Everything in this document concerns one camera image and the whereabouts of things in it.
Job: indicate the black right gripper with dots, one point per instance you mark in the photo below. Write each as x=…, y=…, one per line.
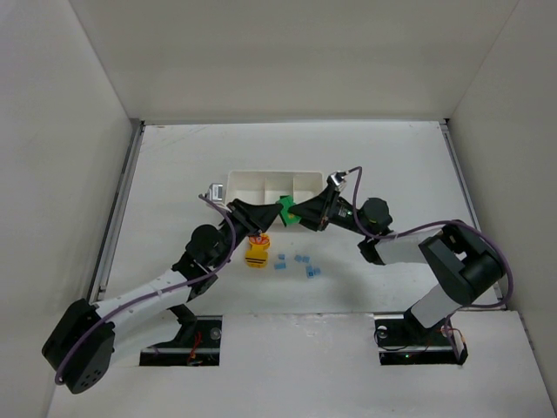
x=323, y=211

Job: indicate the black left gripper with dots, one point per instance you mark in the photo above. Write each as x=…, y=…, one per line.
x=243, y=216

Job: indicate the green lego brick stack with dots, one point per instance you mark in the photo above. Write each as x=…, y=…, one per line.
x=287, y=218

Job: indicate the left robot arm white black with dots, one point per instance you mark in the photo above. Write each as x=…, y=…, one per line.
x=82, y=343

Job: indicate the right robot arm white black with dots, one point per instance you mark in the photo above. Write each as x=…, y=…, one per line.
x=463, y=261

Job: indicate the white divided plastic container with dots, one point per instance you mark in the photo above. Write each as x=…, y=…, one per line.
x=263, y=188

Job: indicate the yellow bee lego figure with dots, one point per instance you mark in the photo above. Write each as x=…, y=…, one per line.
x=257, y=254

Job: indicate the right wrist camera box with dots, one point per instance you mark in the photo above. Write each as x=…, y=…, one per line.
x=337, y=180

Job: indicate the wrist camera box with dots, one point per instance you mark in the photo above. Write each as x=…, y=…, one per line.
x=216, y=193
x=337, y=180

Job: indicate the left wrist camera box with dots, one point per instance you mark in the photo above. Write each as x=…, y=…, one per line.
x=216, y=193

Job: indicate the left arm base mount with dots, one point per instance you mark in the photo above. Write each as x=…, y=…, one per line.
x=196, y=343

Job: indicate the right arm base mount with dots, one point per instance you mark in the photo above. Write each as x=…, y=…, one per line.
x=442, y=345

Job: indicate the right aluminium rail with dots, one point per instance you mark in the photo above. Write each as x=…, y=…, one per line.
x=445, y=130

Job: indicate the aluminium rail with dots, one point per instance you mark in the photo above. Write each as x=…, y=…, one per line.
x=102, y=269
x=445, y=130

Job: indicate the left aluminium rail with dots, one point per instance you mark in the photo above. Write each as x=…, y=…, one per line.
x=102, y=269

